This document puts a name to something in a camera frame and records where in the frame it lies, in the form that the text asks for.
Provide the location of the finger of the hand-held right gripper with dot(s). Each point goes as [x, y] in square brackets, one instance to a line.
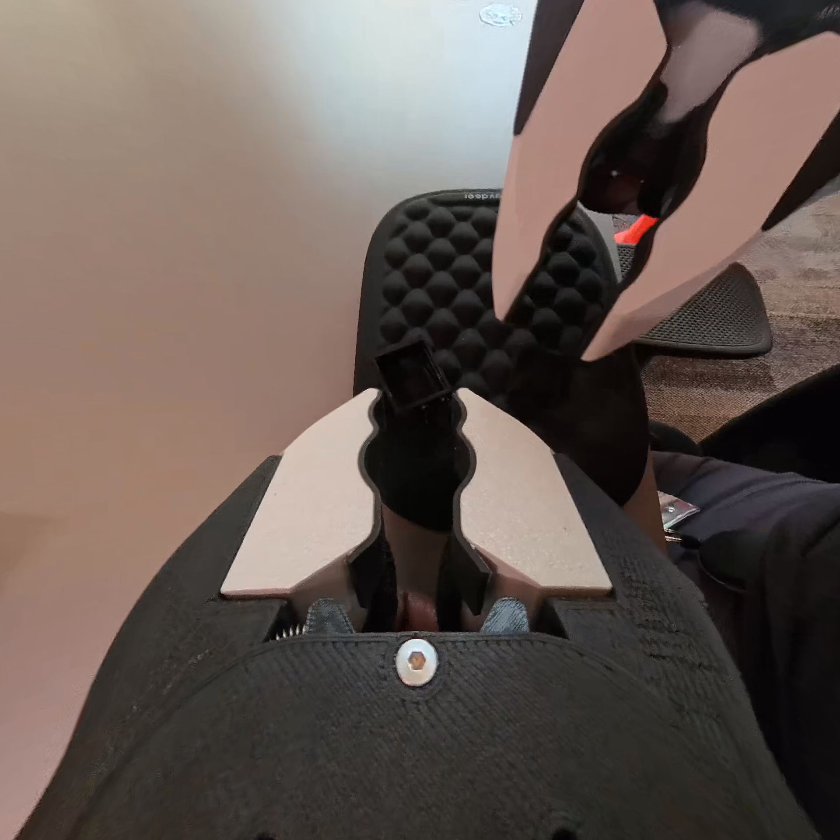
[565, 118]
[761, 184]

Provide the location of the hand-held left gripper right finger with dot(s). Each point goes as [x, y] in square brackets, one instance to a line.
[532, 525]

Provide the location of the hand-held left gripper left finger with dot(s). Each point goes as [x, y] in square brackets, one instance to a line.
[295, 525]

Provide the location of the grey desk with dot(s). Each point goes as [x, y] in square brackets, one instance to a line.
[171, 263]

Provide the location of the orange traffic cone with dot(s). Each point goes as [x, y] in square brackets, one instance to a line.
[637, 230]

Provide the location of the black chair armrest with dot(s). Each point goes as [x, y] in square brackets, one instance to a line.
[715, 315]

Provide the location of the black mesh cushion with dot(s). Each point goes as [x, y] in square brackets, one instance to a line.
[446, 276]

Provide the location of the person's dark clothing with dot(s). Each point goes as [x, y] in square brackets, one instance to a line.
[775, 565]

